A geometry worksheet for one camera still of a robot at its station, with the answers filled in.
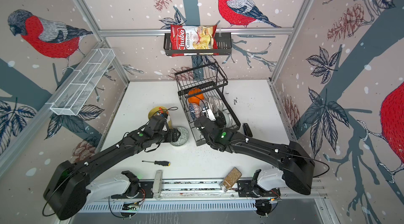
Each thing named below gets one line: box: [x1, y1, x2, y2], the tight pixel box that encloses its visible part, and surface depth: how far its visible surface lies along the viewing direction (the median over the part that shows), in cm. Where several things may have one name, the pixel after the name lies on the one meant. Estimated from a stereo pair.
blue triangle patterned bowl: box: [188, 103, 202, 121], surface depth 96 cm
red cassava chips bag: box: [170, 24, 219, 57], surface depth 90 cm
